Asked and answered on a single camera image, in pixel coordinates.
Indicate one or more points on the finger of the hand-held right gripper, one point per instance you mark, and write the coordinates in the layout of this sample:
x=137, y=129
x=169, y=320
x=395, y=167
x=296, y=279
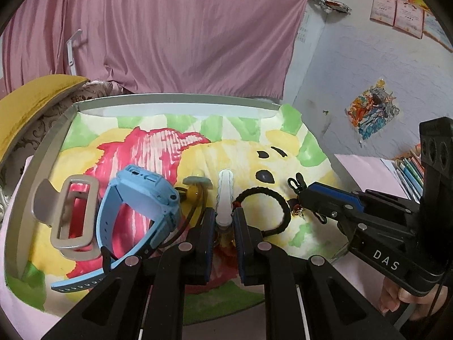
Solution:
x=339, y=193
x=325, y=203

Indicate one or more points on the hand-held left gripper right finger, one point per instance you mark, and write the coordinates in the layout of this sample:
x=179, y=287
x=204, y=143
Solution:
x=240, y=248

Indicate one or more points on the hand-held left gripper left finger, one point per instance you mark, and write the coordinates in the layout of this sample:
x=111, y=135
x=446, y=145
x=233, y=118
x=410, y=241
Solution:
x=207, y=248

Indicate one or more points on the white hair clip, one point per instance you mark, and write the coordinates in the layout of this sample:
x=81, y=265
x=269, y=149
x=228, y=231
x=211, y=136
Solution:
x=224, y=198

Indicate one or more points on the blue smartwatch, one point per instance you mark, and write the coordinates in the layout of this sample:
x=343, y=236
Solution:
x=148, y=194

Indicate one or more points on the grey tray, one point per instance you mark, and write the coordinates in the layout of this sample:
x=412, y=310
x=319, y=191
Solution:
x=177, y=99

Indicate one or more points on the person's right hand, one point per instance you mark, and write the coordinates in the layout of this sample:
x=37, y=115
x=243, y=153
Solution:
x=391, y=295

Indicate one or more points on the row of colourful books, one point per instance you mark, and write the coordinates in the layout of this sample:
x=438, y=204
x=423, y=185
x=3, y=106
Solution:
x=410, y=173

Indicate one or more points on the pink bed sheet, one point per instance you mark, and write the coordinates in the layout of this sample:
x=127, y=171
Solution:
x=361, y=171

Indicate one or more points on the cartoon printed cloth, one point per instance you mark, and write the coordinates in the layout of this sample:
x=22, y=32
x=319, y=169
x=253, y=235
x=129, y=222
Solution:
x=247, y=148

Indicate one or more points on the grey hair claw clip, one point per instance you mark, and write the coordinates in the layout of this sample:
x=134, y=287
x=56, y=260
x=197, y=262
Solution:
x=56, y=233

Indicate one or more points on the pale blue award certificate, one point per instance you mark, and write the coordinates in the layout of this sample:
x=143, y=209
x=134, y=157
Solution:
x=437, y=30

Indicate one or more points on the pink award certificate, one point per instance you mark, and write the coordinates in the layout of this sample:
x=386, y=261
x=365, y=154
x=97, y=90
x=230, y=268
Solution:
x=383, y=9
x=408, y=17

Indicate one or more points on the patterned pillow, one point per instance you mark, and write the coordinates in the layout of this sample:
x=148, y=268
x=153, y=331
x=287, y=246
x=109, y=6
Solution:
x=53, y=124

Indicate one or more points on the pink curtain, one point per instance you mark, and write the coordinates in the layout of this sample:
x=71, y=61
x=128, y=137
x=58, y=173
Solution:
x=177, y=35

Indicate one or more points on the yellow cushion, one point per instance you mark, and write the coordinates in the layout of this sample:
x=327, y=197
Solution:
x=28, y=106

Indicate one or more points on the colourful wall sticker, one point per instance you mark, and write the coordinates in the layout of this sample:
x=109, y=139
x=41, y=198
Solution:
x=371, y=113

